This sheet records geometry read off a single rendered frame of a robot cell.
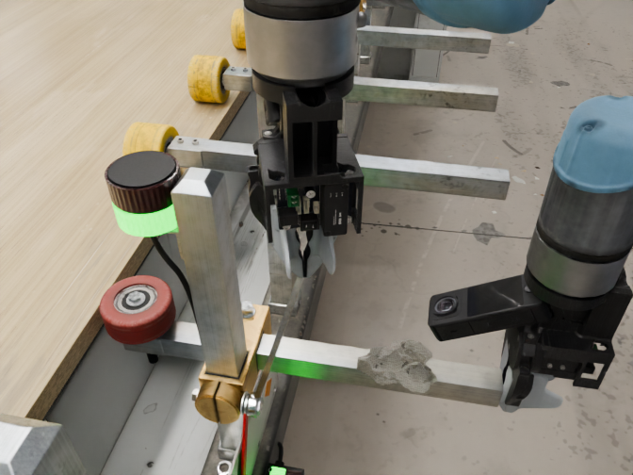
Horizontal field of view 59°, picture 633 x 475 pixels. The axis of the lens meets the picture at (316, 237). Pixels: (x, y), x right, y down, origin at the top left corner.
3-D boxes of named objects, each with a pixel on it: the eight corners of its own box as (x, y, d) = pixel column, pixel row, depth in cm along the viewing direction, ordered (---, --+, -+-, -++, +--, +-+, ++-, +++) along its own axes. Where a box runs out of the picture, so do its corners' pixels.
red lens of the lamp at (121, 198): (193, 175, 50) (189, 154, 48) (167, 217, 45) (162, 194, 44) (129, 169, 51) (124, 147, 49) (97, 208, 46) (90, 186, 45)
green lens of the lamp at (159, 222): (197, 198, 51) (193, 178, 50) (171, 240, 47) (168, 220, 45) (135, 191, 52) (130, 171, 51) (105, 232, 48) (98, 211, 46)
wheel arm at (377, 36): (487, 48, 114) (491, 30, 112) (488, 55, 112) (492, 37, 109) (249, 31, 121) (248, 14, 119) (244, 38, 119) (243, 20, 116)
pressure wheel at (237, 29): (261, 1, 116) (253, 33, 114) (267, 27, 124) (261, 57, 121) (233, -1, 117) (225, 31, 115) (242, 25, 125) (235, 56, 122)
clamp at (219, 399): (272, 333, 71) (270, 305, 68) (241, 428, 61) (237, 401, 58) (229, 327, 72) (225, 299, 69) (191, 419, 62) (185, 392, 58)
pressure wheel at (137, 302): (195, 339, 73) (181, 275, 66) (171, 391, 67) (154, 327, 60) (137, 331, 74) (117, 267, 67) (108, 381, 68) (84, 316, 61)
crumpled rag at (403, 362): (438, 345, 64) (441, 332, 63) (437, 396, 59) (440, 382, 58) (361, 334, 66) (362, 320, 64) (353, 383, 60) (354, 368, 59)
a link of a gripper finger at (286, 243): (277, 316, 50) (271, 235, 44) (270, 270, 54) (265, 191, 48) (312, 311, 50) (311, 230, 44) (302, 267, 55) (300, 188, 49)
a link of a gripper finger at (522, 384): (521, 418, 57) (541, 364, 52) (505, 417, 57) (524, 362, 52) (517, 380, 61) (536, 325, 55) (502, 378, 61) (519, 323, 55)
